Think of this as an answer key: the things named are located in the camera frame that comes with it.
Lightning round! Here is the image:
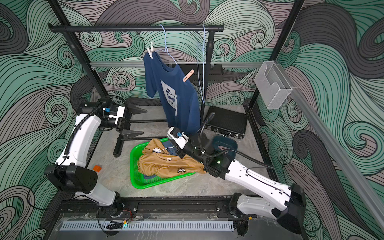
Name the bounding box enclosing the orange small cube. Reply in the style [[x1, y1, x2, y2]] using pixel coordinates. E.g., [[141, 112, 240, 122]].
[[93, 165, 102, 173]]

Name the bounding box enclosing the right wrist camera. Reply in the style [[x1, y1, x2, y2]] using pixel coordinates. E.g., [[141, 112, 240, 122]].
[[167, 127, 189, 149]]

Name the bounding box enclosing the green plastic basket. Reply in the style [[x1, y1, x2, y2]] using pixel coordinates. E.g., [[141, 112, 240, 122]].
[[130, 142, 195, 190]]

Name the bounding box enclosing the light blue wire hanger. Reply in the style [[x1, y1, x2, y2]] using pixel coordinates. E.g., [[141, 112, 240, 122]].
[[198, 25, 207, 104]]

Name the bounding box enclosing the clear mesh wall holder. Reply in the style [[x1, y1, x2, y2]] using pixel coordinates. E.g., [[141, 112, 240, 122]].
[[255, 61, 292, 110]]

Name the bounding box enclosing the tan yellow t-shirt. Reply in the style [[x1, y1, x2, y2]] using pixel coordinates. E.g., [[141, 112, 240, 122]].
[[137, 138, 207, 179]]

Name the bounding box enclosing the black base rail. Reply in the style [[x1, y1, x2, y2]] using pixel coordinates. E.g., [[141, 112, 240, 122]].
[[59, 196, 249, 220]]

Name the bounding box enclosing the black case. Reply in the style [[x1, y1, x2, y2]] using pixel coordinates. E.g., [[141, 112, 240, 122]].
[[205, 106, 248, 139]]

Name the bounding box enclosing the black clothes rack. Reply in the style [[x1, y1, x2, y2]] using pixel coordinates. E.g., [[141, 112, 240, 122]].
[[47, 23, 225, 158]]

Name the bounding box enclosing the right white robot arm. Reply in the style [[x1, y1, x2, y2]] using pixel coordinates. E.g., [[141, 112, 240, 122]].
[[168, 113, 307, 235]]

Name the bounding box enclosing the dark teal plastic bin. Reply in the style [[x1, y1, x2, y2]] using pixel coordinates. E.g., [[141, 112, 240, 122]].
[[211, 135, 238, 154]]

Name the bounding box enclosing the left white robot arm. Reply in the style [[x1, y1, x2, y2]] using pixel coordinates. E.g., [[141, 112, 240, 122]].
[[44, 97, 147, 215]]

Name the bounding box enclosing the light blue t-shirt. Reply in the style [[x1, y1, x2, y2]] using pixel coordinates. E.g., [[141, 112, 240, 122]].
[[138, 139, 179, 179]]

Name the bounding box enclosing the white slotted cable duct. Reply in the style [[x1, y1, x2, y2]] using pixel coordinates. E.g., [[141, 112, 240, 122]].
[[60, 220, 234, 232]]

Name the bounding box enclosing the pink white clothespin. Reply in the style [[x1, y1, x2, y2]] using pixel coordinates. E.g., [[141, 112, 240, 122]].
[[183, 69, 195, 82]]

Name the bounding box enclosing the white wire hanger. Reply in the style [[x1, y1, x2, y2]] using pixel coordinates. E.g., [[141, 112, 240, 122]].
[[152, 147, 177, 156]]

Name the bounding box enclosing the dark navy t-shirt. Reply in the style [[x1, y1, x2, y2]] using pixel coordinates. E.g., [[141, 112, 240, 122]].
[[143, 52, 201, 135]]

